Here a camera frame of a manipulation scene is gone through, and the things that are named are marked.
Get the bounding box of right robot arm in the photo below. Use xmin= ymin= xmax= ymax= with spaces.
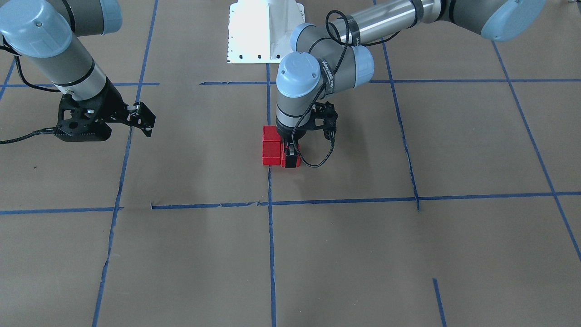
xmin=0 ymin=0 xmax=156 ymax=144

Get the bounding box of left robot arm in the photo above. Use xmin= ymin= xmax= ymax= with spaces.
xmin=263 ymin=0 xmax=545 ymax=168

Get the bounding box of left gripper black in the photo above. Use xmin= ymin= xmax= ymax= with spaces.
xmin=276 ymin=124 xmax=307 ymax=168

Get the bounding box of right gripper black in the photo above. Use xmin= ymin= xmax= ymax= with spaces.
xmin=54 ymin=79 xmax=156 ymax=142

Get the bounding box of red block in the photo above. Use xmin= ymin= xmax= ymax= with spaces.
xmin=262 ymin=125 xmax=281 ymax=142
xmin=281 ymin=142 xmax=301 ymax=168
xmin=261 ymin=141 xmax=282 ymax=166

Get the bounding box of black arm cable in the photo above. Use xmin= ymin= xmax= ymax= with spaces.
xmin=290 ymin=10 xmax=404 ymax=168

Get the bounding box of white pedestal column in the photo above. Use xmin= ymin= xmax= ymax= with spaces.
xmin=227 ymin=0 xmax=305 ymax=64

